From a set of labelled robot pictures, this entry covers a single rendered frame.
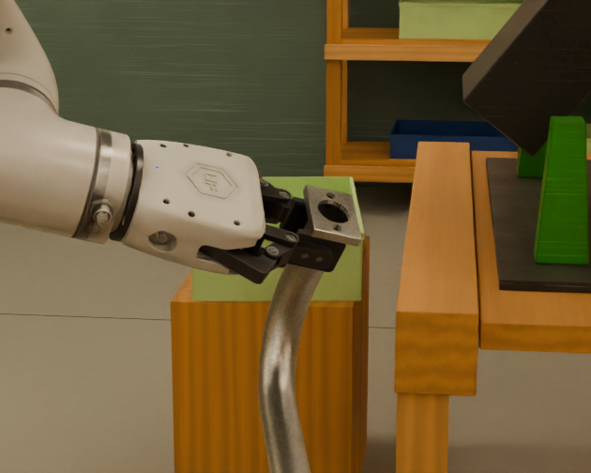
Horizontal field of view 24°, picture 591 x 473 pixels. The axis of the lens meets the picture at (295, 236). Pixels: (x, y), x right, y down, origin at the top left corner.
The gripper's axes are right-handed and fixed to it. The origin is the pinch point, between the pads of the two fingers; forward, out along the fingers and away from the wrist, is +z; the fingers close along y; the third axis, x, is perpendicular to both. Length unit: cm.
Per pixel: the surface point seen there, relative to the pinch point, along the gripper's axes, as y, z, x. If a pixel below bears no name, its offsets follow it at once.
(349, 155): 445, 193, 289
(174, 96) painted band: 515, 118, 327
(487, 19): 455, 229, 203
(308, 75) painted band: 506, 178, 288
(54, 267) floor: 353, 56, 319
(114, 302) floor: 307, 73, 289
